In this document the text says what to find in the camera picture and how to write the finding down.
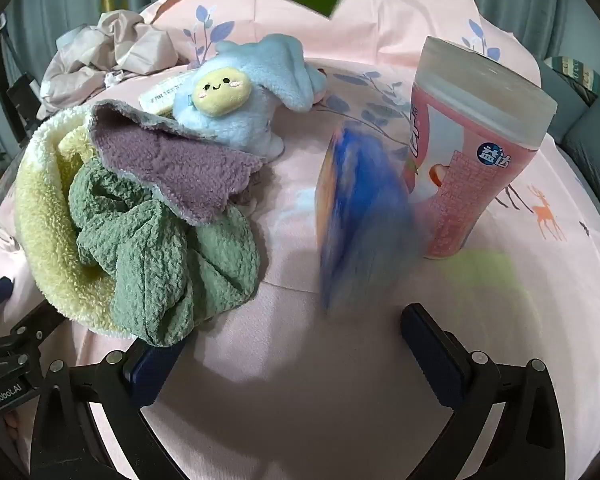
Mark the purple fleece cloth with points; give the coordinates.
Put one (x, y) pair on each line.
(170, 160)

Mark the pink snack packet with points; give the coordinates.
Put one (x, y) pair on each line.
(460, 185)

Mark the patterned cushion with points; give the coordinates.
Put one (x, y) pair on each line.
(580, 77)

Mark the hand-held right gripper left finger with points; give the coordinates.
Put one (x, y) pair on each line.
(147, 372)

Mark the crumpled beige cloth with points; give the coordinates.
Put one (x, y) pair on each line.
(130, 45)

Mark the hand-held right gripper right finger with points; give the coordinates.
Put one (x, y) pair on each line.
(430, 350)

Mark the grey sofa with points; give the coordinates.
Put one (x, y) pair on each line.
(595, 160)

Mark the black furniture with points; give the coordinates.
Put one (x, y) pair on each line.
(25, 95)

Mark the blue plush toy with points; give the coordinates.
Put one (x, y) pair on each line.
(250, 125)

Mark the blue orange box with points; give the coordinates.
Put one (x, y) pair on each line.
(360, 210)

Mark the pink printed bedsheet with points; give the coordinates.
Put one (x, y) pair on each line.
(305, 385)

